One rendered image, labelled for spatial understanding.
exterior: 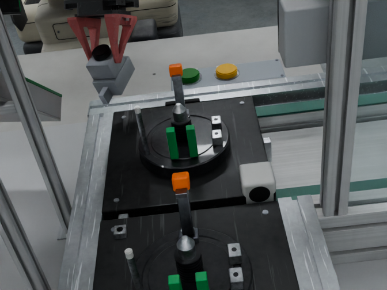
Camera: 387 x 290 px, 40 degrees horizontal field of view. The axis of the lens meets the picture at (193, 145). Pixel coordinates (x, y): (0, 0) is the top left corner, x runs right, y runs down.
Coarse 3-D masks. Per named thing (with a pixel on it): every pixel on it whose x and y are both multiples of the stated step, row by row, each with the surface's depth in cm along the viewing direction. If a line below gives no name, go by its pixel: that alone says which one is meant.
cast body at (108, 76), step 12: (96, 48) 85; (108, 48) 84; (96, 60) 84; (108, 60) 83; (96, 72) 85; (108, 72) 84; (120, 72) 86; (132, 72) 89; (96, 84) 86; (108, 84) 85; (120, 84) 86; (108, 96) 86
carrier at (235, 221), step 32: (128, 224) 71; (160, 224) 70; (224, 224) 69; (256, 224) 68; (96, 256) 67; (128, 256) 54; (160, 256) 64; (192, 256) 58; (224, 256) 63; (256, 256) 65; (288, 256) 64; (96, 288) 63; (128, 288) 63; (160, 288) 60; (192, 288) 60; (224, 288) 59; (256, 288) 61; (288, 288) 61
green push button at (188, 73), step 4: (188, 68) 100; (192, 68) 100; (184, 72) 99; (188, 72) 99; (192, 72) 99; (196, 72) 99; (184, 76) 98; (188, 76) 98; (192, 76) 98; (196, 76) 98; (184, 80) 98; (188, 80) 98; (192, 80) 98; (196, 80) 98
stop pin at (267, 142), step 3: (264, 138) 83; (267, 138) 83; (264, 141) 82; (267, 141) 82; (270, 141) 82; (264, 144) 82; (267, 144) 82; (270, 144) 82; (267, 147) 82; (270, 147) 82; (267, 150) 83; (270, 150) 83; (267, 153) 83; (270, 153) 83; (267, 156) 83; (270, 156) 83; (270, 159) 84
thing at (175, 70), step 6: (174, 66) 81; (180, 66) 81; (174, 72) 82; (180, 72) 82; (174, 78) 80; (180, 78) 80; (174, 84) 83; (180, 84) 83; (174, 90) 83; (180, 90) 83; (174, 96) 83; (180, 96) 83; (180, 102) 84
